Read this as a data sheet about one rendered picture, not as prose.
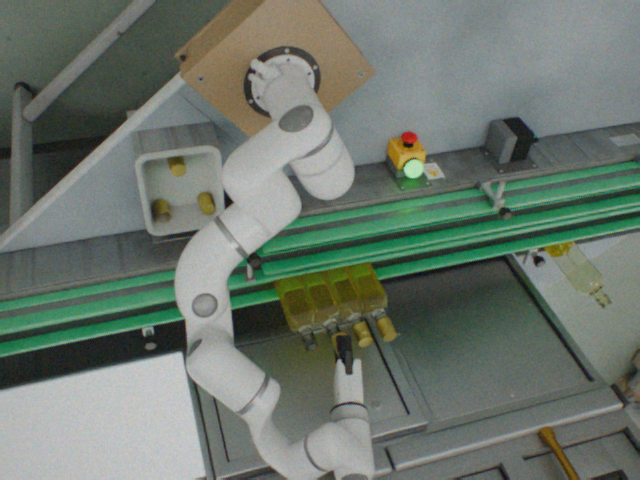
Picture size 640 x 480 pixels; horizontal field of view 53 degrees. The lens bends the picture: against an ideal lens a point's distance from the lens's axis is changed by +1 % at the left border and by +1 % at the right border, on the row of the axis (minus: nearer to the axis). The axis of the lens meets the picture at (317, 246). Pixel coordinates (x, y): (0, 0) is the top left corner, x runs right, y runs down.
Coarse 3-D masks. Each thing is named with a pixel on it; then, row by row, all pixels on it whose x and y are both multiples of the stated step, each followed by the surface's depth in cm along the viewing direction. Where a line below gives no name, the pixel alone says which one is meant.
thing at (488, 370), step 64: (512, 256) 183; (256, 320) 163; (448, 320) 166; (512, 320) 167; (0, 384) 146; (448, 384) 153; (512, 384) 154; (576, 384) 155; (384, 448) 138; (448, 448) 138; (512, 448) 141; (576, 448) 144
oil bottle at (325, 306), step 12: (300, 276) 151; (312, 276) 149; (324, 276) 149; (312, 288) 146; (324, 288) 147; (312, 300) 144; (324, 300) 144; (336, 300) 145; (324, 312) 142; (336, 312) 143
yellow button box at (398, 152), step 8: (392, 144) 154; (400, 144) 154; (416, 144) 154; (392, 152) 155; (400, 152) 152; (408, 152) 152; (416, 152) 152; (424, 152) 153; (392, 160) 156; (400, 160) 152; (424, 160) 155; (392, 168) 157; (400, 168) 154; (400, 176) 156
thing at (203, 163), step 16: (144, 160) 128; (160, 160) 138; (192, 160) 141; (208, 160) 141; (144, 176) 135; (160, 176) 141; (176, 176) 142; (192, 176) 144; (208, 176) 145; (144, 192) 134; (160, 192) 144; (176, 192) 146; (192, 192) 147; (144, 208) 137; (176, 208) 148; (192, 208) 148; (224, 208) 144; (160, 224) 144; (176, 224) 145; (192, 224) 145
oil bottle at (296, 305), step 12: (276, 288) 152; (288, 288) 146; (300, 288) 147; (288, 300) 144; (300, 300) 144; (288, 312) 143; (300, 312) 142; (312, 312) 142; (300, 324) 141; (312, 324) 142
